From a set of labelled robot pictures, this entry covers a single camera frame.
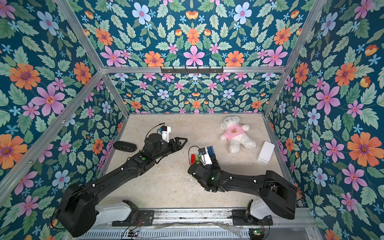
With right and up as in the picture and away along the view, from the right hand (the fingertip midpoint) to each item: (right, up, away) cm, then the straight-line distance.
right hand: (212, 156), depth 82 cm
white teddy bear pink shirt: (+16, +13, +16) cm, 26 cm away
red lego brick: (-12, -4, +9) cm, 15 cm away
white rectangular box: (+36, 0, +12) cm, 37 cm away
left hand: (-14, +9, -5) cm, 17 cm away
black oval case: (-57, +4, +14) cm, 58 cm away
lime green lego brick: (-8, -3, +9) cm, 13 cm away
